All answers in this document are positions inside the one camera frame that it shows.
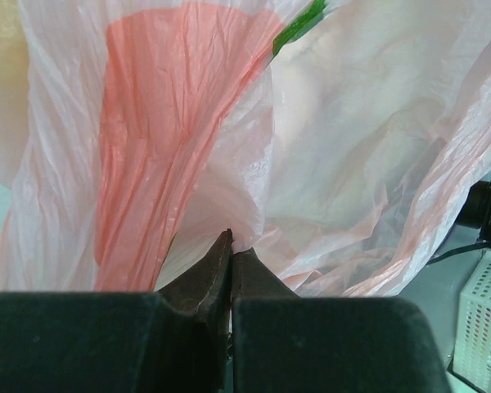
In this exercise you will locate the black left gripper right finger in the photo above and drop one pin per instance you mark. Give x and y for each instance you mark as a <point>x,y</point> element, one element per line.
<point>286,343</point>

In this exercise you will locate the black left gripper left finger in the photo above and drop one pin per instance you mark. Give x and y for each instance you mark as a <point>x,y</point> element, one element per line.
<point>170,340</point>

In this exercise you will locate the pink plastic bag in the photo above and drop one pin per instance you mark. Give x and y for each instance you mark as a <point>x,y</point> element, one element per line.
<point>338,139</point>

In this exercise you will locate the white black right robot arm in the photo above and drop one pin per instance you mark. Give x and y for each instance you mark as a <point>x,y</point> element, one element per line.
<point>472,228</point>

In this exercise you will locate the white perforated basket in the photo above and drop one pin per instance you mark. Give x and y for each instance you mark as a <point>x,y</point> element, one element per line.
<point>472,353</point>

